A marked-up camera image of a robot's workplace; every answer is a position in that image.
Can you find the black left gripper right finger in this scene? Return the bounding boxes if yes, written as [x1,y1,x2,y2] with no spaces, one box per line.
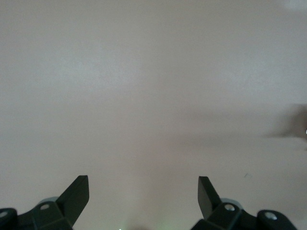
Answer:
[193,176,298,230]

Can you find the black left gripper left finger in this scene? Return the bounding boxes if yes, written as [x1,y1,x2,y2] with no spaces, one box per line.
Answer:
[0,175,90,230]

